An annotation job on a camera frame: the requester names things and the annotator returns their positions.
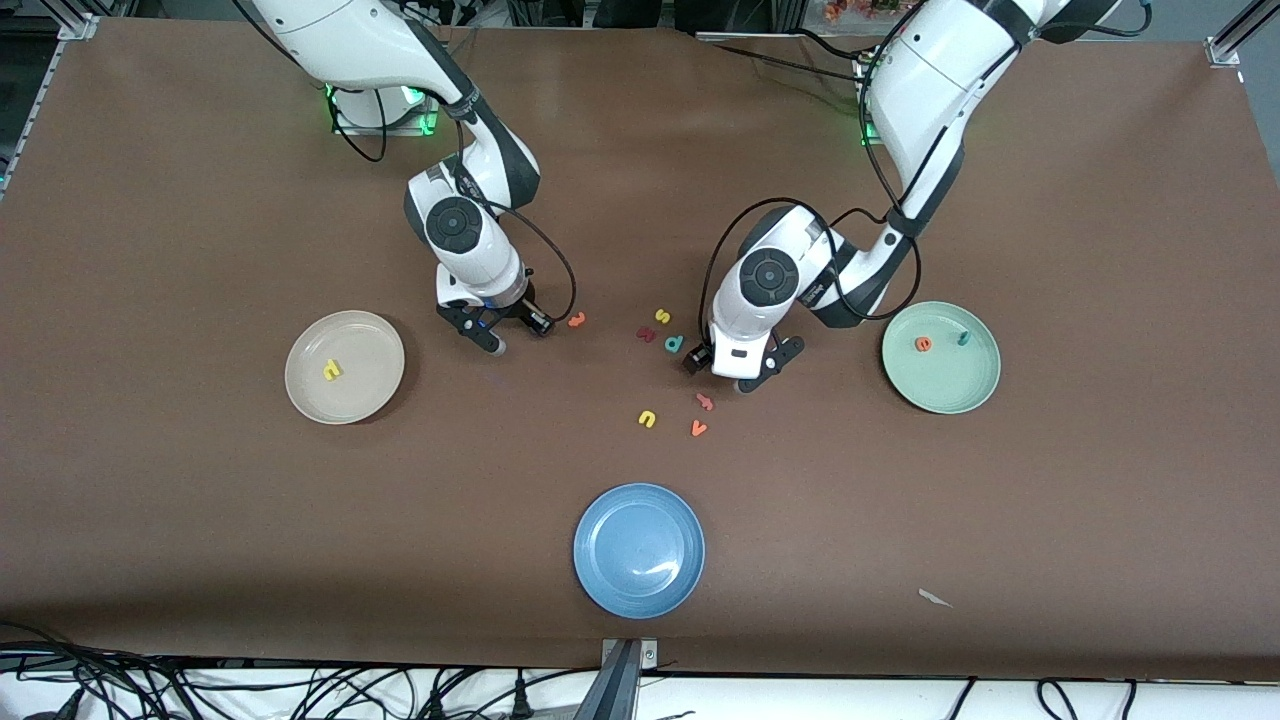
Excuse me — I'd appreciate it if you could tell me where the brown table cover sheet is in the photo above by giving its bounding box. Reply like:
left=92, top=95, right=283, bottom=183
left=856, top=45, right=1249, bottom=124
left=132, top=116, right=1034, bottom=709
left=0, top=22, right=1280, bottom=683

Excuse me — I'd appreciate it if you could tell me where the beige brown plate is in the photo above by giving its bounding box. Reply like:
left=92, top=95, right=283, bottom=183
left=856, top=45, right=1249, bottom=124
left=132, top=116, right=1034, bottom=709
left=284, top=310, right=407, bottom=426

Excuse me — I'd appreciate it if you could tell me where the blue plate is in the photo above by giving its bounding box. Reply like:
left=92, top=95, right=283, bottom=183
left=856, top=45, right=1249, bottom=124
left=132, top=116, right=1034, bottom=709
left=573, top=483, right=707, bottom=620

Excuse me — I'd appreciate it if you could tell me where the green plate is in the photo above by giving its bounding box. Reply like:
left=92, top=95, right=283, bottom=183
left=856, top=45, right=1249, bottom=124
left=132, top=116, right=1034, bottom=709
left=880, top=301, right=1002, bottom=416

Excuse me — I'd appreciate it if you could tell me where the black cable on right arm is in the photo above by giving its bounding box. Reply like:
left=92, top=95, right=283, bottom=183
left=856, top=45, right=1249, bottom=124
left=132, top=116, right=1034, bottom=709
left=325, top=85, right=391, bottom=163
left=480, top=200, right=579, bottom=323

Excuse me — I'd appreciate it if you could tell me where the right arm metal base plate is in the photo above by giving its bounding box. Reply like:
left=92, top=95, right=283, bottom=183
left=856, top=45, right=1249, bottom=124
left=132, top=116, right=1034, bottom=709
left=333, top=85, right=442, bottom=137

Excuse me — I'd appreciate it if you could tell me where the black cable to arm base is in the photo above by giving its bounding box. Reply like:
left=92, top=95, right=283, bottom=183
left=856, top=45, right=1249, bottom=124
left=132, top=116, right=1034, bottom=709
left=780, top=28, right=871, bottom=63
left=700, top=38, right=866, bottom=86

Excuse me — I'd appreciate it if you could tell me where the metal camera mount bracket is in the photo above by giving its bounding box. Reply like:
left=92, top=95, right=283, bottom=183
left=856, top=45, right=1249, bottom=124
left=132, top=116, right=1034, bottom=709
left=598, top=637, right=661, bottom=720

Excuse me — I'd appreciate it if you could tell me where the silver aluminium frame rail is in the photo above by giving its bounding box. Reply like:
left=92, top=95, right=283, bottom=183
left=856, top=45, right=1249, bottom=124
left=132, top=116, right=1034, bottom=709
left=0, top=0, right=101, bottom=196
left=1205, top=0, right=1280, bottom=69

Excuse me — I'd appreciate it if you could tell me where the tangled black cable bundle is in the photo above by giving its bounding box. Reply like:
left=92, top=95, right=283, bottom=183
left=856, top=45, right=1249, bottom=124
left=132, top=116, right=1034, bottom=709
left=0, top=620, right=601, bottom=720

